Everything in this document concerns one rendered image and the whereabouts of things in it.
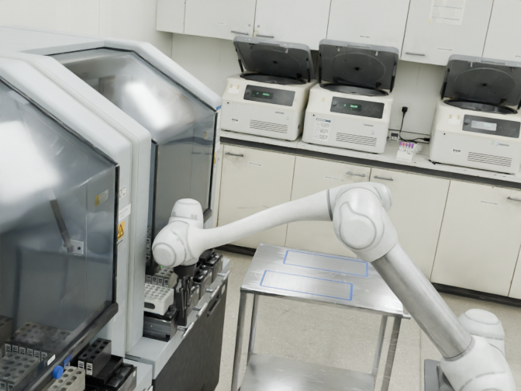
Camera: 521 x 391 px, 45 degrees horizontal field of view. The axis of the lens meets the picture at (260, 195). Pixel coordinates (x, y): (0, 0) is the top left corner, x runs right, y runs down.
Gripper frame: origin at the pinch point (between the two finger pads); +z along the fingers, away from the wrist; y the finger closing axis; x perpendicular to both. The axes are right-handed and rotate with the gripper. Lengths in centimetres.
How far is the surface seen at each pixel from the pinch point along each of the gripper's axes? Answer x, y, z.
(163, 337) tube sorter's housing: -4.3, 6.2, 6.0
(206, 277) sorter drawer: -1.4, -30.1, -0.5
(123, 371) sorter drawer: -3.1, 38.9, -2.0
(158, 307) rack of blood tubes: -6.7, 5.1, -4.4
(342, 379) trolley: 54, -62, 53
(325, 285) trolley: 43, -40, -1
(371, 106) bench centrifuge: 42, -234, -40
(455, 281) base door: 114, -229, 70
